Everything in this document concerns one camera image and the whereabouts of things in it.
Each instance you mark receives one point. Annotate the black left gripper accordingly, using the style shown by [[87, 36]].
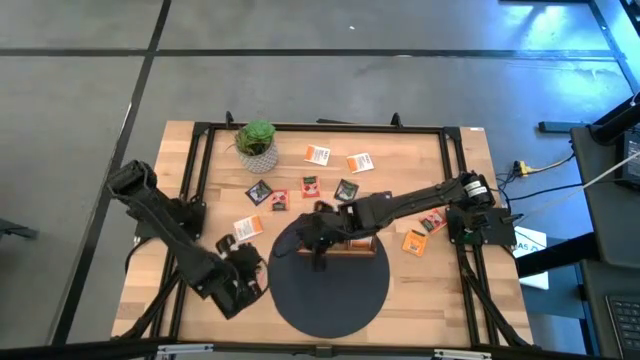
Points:
[[245, 280]]

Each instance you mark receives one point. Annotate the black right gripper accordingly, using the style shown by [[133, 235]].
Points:
[[325, 230]]

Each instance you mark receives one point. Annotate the wooden three-slot tray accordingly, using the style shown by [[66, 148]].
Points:
[[360, 253]]

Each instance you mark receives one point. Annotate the red strawberry tea bag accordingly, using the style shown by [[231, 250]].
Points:
[[280, 200], [310, 186]]

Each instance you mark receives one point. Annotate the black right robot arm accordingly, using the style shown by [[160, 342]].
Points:
[[420, 197]]

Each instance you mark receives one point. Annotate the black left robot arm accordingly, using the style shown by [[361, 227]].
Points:
[[165, 225]]

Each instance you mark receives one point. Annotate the peach passion fruit tea bag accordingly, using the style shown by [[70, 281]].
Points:
[[433, 221]]

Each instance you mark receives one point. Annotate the round dark woven placemat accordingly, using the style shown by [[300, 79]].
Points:
[[330, 300]]

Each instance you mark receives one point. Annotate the potted green succulent plant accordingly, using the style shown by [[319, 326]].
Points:
[[256, 137]]

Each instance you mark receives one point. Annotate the black horizontal beam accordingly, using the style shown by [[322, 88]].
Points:
[[75, 347]]

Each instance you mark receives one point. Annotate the black chair leg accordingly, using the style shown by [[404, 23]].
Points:
[[15, 230]]

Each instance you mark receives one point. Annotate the white paper sign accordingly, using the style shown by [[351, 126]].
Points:
[[535, 239]]

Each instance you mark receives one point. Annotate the black desk leg beam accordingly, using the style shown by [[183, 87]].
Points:
[[555, 256]]

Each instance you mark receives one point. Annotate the black flat floor bar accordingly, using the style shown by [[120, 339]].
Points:
[[560, 127]]

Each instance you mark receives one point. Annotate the dark grey desk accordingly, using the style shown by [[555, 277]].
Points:
[[600, 210]]

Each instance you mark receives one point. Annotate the black keyboard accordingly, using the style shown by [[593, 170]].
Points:
[[627, 325]]

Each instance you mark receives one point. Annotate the dark computer screen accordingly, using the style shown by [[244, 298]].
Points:
[[632, 160]]

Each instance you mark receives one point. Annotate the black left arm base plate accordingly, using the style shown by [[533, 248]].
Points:
[[150, 232]]

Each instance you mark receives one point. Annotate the silver metal bracket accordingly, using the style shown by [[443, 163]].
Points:
[[185, 348], [462, 354]]

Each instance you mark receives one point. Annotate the black frame clamp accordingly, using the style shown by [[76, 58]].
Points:
[[396, 120], [229, 119]]

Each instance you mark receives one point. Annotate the black aluminium table frame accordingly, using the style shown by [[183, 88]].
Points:
[[350, 128]]

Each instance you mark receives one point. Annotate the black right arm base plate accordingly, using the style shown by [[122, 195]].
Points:
[[495, 232]]

